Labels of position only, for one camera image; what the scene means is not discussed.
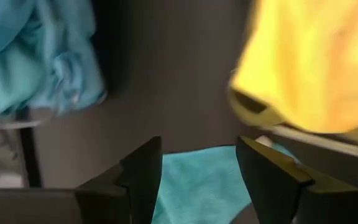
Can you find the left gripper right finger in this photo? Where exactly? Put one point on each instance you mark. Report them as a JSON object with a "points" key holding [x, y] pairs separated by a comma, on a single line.
{"points": [[269, 180]]}

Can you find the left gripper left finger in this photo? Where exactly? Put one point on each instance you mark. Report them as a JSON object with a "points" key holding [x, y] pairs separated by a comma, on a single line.
{"points": [[135, 186]]}

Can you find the teal microfiber towel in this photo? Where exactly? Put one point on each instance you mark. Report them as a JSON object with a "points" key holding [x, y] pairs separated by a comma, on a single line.
{"points": [[197, 186]]}

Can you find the clear plastic basket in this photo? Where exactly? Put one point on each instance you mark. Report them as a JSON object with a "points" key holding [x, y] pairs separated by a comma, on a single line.
{"points": [[322, 141], [5, 149]]}

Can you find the yellow microfiber towel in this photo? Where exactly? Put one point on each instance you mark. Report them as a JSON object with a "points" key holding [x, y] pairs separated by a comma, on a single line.
{"points": [[306, 62]]}

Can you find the black metal table frame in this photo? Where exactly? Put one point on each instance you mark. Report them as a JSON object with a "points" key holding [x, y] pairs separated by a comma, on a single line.
{"points": [[31, 155]]}

